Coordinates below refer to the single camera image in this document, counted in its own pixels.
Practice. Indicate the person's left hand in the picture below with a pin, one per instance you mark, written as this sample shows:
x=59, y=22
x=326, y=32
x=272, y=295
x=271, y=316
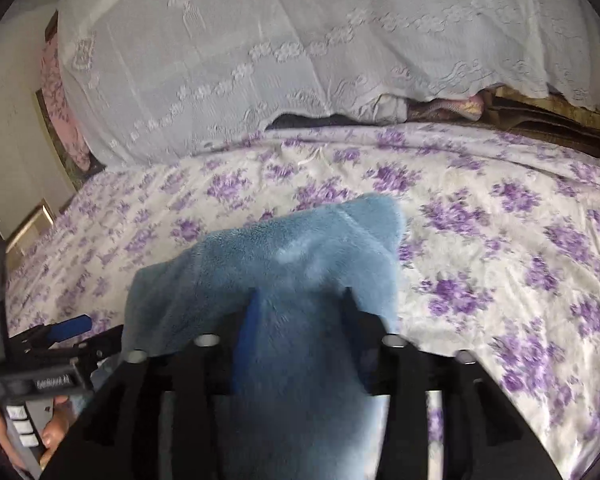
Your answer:
x=55, y=425

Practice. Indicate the gold wooden frame edge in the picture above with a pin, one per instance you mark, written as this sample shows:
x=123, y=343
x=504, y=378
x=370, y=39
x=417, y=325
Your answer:
x=30, y=227

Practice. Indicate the pink yellow patterned cloth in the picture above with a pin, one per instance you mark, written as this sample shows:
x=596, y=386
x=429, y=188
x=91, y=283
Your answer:
x=457, y=106

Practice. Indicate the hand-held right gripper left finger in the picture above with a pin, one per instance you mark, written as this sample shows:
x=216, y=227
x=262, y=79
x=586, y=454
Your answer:
x=247, y=330

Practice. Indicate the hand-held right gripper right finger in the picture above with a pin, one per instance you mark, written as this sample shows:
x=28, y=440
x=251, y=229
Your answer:
x=360, y=330

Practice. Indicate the white lace cloth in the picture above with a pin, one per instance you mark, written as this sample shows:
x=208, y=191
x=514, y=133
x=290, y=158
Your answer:
x=280, y=35

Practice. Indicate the purple floral bedsheet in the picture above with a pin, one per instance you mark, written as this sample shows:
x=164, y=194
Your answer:
x=480, y=240

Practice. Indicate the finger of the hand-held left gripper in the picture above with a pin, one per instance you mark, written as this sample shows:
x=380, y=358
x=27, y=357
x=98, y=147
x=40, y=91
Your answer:
x=70, y=327
x=100, y=342

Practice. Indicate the pink floral cloth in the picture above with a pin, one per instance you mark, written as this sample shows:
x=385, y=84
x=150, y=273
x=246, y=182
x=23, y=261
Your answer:
x=62, y=110

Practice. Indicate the blue fleece garment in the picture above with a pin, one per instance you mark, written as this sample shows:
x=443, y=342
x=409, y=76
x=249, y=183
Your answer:
x=290, y=270

